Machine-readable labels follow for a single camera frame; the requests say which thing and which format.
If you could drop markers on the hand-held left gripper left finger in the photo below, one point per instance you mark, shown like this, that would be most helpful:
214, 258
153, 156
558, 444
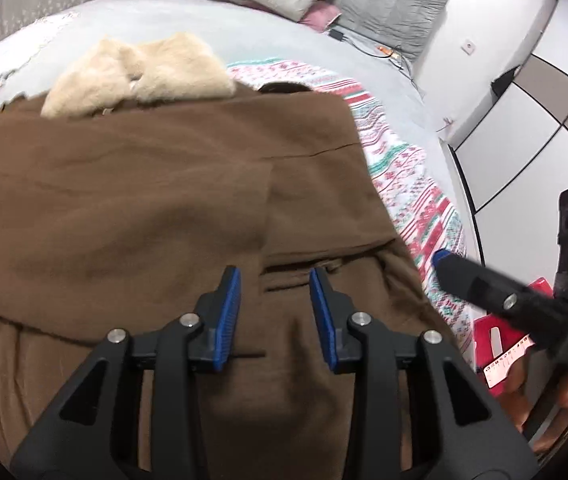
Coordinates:
228, 310

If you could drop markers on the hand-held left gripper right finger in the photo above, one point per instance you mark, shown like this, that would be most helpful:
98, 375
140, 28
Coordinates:
321, 312

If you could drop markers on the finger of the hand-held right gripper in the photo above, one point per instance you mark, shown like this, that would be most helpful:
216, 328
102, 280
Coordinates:
484, 287

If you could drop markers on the brown coat with fur collar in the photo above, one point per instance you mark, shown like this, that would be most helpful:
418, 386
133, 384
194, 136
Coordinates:
139, 200

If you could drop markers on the red box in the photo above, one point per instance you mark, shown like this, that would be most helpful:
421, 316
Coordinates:
489, 335

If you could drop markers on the white paper label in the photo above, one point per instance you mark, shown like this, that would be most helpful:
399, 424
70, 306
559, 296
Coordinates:
506, 362

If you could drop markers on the white and beige wardrobe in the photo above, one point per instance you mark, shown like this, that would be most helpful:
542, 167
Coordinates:
529, 125

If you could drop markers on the red green patterned blanket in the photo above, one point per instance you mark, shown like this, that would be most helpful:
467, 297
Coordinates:
404, 180

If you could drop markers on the black power adapter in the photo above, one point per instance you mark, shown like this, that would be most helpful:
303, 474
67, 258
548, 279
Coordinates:
336, 35

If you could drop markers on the bed with grey sheet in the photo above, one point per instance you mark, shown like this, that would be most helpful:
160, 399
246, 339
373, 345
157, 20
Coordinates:
284, 35

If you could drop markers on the pink pillow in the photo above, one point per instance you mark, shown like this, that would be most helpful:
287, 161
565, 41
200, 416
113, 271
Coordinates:
320, 14

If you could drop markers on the grey quilted headboard cushion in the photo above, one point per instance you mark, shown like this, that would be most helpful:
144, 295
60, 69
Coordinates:
389, 0

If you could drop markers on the white lace cloth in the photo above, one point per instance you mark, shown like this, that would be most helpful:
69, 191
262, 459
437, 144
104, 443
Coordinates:
24, 55

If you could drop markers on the white wall socket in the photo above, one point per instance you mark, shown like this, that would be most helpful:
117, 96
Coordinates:
469, 46

